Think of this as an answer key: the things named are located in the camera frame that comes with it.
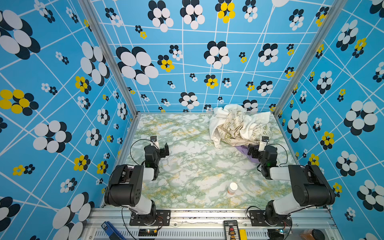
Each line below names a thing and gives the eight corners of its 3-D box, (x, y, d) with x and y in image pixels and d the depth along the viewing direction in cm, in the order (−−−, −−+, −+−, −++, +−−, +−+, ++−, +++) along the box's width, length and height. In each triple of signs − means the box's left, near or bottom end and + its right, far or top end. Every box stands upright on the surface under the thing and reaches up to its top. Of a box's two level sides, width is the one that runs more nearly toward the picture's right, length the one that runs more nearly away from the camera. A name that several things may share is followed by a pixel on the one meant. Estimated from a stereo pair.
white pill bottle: (228, 194, 83) (230, 190, 77) (227, 187, 86) (229, 182, 79) (235, 194, 83) (238, 190, 76) (234, 187, 86) (237, 182, 79)
